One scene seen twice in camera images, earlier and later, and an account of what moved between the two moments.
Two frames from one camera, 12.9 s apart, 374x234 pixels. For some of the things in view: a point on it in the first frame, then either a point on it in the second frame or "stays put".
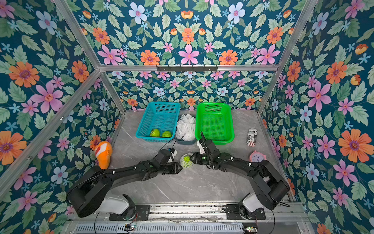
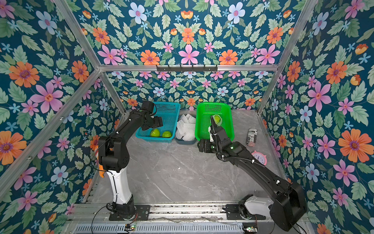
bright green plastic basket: x=215 y=120 stays put
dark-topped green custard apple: x=155 y=132 stays put
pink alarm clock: x=257 y=157 stays put
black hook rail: x=200 y=68 stays put
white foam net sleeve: x=185 y=161 → x=217 y=119
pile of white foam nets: x=186 y=127 stays put
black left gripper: x=176 y=167 → x=157 y=124
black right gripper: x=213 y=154 → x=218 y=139
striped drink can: x=252 y=137 stays put
